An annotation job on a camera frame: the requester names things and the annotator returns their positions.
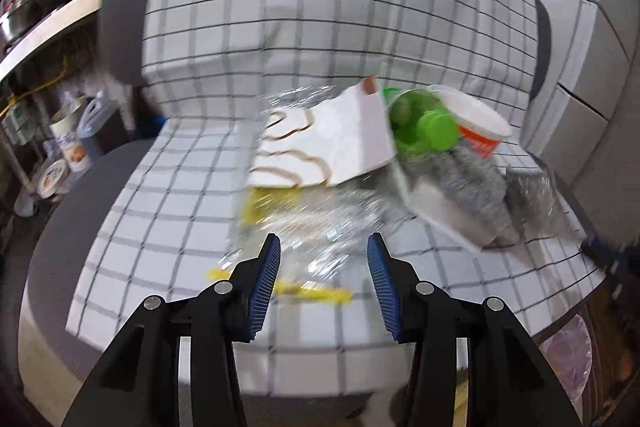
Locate clear plastic bag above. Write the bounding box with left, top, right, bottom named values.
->
left=505, top=167, right=581, bottom=238

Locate white wall socket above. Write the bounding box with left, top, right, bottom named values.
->
left=4, top=102, right=30, bottom=144

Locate white kitchen countertop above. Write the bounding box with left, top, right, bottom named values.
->
left=0, top=0, right=108, bottom=78

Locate yellow cable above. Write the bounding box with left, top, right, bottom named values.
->
left=0, top=57, right=71, bottom=120

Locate pink bin bag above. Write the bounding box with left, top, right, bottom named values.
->
left=540, top=312, right=595, bottom=414

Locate white printed tub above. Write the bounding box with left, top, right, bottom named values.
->
left=50, top=109, right=92, bottom=172

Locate round white tub lid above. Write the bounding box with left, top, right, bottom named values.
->
left=34, top=158, right=69, bottom=198

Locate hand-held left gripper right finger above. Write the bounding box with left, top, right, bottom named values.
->
left=366, top=233, right=583, bottom=427

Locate clear bottle with green cap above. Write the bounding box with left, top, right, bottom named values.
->
left=382, top=87, right=531, bottom=248

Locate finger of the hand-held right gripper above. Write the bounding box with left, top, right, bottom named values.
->
left=580, top=234, right=626, bottom=278

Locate white black-checked cloth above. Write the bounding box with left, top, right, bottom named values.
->
left=65, top=0, right=606, bottom=395

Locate metal pot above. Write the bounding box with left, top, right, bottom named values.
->
left=0, top=0, right=43, bottom=45

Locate clear wrapper with yellow strips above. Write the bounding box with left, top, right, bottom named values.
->
left=207, top=82, right=396, bottom=308

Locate grey refrigerator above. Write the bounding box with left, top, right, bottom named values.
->
left=520, top=0, right=640, bottom=228

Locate grey upholstered chair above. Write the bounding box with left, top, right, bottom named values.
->
left=17, top=0, right=556, bottom=413

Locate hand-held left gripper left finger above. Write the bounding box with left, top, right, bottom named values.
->
left=60, top=233, right=282, bottom=427

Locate white and orange paper bowl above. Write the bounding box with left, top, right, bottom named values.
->
left=430, top=84, right=516, bottom=160

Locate white paper bag brown print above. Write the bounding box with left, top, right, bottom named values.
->
left=247, top=76, right=398, bottom=190

